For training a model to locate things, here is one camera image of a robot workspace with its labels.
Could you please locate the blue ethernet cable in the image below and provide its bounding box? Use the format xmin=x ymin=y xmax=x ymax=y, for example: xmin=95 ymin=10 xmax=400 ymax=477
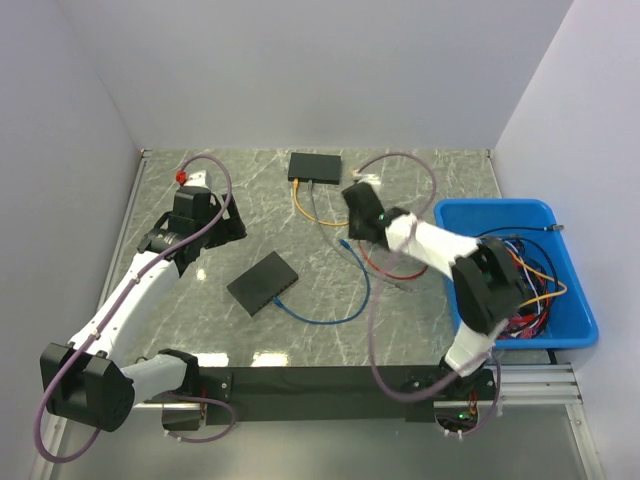
xmin=272 ymin=238 xmax=372 ymax=326

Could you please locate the red ethernet cable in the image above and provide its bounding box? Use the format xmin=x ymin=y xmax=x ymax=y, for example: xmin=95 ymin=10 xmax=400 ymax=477
xmin=358 ymin=239 xmax=429 ymax=281

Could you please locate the black network switch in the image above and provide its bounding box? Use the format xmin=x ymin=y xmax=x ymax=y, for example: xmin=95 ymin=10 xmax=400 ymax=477
xmin=287 ymin=152 xmax=342 ymax=185
xmin=227 ymin=251 xmax=299 ymax=317

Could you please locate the yellow ethernet cable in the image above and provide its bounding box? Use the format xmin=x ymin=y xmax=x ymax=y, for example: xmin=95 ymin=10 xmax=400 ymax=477
xmin=292 ymin=178 xmax=351 ymax=227

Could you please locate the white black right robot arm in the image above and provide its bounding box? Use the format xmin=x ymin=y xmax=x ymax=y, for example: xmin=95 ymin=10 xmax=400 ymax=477
xmin=342 ymin=182 xmax=527 ymax=399

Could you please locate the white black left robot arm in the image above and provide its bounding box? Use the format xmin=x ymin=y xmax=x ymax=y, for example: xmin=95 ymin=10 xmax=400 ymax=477
xmin=40 ymin=183 xmax=246 ymax=432

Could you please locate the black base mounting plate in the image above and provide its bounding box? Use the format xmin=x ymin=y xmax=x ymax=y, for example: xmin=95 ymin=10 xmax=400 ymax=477
xmin=200 ymin=366 xmax=496 ymax=423

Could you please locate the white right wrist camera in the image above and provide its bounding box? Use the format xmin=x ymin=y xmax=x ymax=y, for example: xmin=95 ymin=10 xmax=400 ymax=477
xmin=351 ymin=170 xmax=381 ymax=188

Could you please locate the black cable in bin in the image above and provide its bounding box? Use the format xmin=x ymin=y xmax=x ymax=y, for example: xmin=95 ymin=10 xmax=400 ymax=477
xmin=479 ymin=223 xmax=565 ymax=281

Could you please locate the aluminium frame rail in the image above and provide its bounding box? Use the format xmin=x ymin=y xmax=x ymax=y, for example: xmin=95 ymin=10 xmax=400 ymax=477
xmin=53 ymin=367 xmax=584 ymax=407

